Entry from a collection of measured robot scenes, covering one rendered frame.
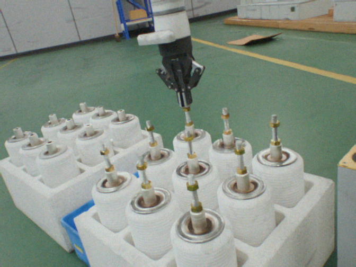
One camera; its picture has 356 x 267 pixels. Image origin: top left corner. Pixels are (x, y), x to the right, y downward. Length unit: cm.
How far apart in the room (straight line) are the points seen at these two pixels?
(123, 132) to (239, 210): 53
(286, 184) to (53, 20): 649
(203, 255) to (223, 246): 3
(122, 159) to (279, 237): 52
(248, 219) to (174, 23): 41
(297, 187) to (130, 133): 53
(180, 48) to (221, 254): 42
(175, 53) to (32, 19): 632
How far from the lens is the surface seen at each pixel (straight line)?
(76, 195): 90
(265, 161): 64
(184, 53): 70
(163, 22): 69
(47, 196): 87
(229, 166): 69
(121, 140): 99
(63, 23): 689
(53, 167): 89
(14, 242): 110
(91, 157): 94
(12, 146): 110
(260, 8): 465
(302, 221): 62
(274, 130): 63
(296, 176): 64
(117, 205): 64
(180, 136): 79
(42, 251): 101
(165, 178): 70
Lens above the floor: 57
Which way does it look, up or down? 23 degrees down
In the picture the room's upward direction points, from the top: 11 degrees counter-clockwise
